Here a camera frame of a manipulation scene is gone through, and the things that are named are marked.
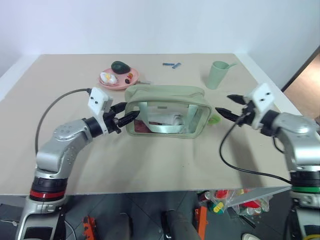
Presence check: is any dark rounded shape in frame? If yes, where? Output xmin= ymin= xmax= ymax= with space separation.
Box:
xmin=119 ymin=212 xmax=134 ymax=240

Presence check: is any white toy egg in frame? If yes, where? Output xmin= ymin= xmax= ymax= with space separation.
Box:
xmin=99 ymin=71 xmax=119 ymax=86

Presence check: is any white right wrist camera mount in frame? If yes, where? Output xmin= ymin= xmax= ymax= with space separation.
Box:
xmin=246 ymin=83 xmax=275 ymax=131

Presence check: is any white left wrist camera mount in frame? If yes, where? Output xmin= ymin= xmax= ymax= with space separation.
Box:
xmin=88 ymin=87 xmax=114 ymax=137

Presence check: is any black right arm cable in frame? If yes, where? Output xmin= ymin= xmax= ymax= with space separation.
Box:
xmin=219 ymin=122 xmax=293 ymax=185

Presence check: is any green clear-sided zip pouch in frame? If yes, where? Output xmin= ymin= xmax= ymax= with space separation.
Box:
xmin=124 ymin=84 xmax=213 ymax=140

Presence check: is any pink plate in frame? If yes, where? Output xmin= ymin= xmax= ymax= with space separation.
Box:
xmin=96 ymin=66 xmax=140 ymax=91

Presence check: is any white shoe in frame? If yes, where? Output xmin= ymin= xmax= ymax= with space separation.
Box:
xmin=241 ymin=232 xmax=264 ymax=240

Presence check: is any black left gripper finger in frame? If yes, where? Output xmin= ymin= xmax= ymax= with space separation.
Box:
xmin=110 ymin=102 xmax=129 ymax=114
xmin=116 ymin=111 xmax=140 ymax=127

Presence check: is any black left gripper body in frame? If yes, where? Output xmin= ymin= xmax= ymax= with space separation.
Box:
xmin=103 ymin=110 xmax=124 ymax=135

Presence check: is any light green cup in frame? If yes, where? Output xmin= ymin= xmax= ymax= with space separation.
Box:
xmin=205 ymin=60 xmax=230 ymax=90

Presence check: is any green plush keychain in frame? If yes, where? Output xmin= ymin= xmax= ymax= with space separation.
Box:
xmin=207 ymin=114 xmax=222 ymax=126

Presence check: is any clear bag of toys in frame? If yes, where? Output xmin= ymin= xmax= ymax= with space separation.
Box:
xmin=204 ymin=188 xmax=274 ymax=221

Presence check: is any orange metal frame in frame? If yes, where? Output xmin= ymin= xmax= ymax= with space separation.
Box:
xmin=195 ymin=197 xmax=210 ymax=240
xmin=81 ymin=215 xmax=98 ymax=239

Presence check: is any dark green toy avocado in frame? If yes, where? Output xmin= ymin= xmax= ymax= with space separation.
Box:
xmin=110 ymin=60 xmax=131 ymax=75

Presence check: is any grey left arm cable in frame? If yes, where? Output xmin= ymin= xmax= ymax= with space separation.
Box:
xmin=34 ymin=87 xmax=92 ymax=155

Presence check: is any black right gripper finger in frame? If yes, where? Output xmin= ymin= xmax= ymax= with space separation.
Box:
xmin=226 ymin=94 xmax=249 ymax=106
xmin=215 ymin=107 xmax=241 ymax=124

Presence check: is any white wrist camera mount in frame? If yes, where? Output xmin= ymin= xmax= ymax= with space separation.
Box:
xmin=246 ymin=83 xmax=275 ymax=131
xmin=88 ymin=87 xmax=114 ymax=137

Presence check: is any dark rounded cylinder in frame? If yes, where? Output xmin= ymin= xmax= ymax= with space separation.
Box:
xmin=161 ymin=208 xmax=201 ymax=240

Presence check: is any brown wooden door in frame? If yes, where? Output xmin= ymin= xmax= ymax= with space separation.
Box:
xmin=280 ymin=44 xmax=320 ymax=119

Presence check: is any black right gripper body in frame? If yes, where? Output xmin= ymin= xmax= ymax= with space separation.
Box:
xmin=235 ymin=98 xmax=257 ymax=126

